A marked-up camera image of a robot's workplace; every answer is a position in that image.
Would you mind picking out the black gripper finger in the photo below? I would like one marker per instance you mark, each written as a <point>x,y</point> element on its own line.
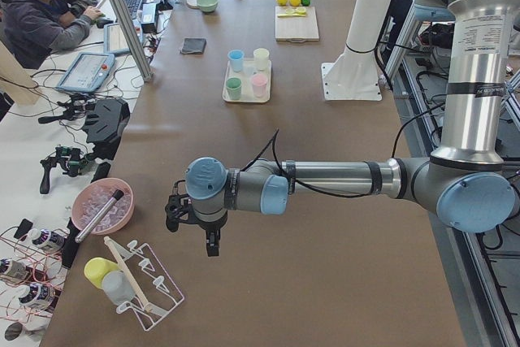
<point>212,243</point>

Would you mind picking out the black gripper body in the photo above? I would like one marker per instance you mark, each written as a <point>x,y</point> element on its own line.
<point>210,225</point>

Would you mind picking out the green cup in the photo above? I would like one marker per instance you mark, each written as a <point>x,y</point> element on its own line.
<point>233,88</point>

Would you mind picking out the pink cup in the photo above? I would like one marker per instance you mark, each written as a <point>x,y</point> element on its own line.
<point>259,84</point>

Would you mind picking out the blue cup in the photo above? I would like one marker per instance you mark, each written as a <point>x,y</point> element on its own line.
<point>235,59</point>

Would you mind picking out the cream cup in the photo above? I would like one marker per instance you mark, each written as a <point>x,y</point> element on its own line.
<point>261,58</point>

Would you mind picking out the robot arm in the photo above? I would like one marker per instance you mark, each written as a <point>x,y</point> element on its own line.
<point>460,182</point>

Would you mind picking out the cream rabbit tray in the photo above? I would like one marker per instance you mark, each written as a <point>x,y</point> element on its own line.
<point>247,95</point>

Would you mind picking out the wooden stick on rack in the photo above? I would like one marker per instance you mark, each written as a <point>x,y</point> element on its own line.
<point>113,248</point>

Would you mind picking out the grey cup on rack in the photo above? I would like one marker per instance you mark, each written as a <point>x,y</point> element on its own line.
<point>117,287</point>

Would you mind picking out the yellow cup on rack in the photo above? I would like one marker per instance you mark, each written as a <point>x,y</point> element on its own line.
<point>96,269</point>

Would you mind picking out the grey folded cloth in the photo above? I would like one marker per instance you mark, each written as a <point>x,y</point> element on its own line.
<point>192,45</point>

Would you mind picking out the blue teach pendant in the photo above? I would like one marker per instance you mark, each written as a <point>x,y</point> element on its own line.
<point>87,73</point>
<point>114,41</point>

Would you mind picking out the wooden cutting board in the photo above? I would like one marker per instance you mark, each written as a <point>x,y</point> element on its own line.
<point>300,29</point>

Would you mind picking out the green bowl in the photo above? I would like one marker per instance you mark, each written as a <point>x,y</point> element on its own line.
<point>207,6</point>

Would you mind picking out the seated person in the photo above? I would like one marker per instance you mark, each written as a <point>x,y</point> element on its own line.
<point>37,28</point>

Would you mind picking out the white wire cup rack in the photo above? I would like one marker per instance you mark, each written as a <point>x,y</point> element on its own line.
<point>155,281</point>

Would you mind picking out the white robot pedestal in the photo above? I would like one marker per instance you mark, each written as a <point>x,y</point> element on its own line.
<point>354,75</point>

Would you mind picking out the aluminium frame post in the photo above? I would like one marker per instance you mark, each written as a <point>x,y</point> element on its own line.
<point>130,34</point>

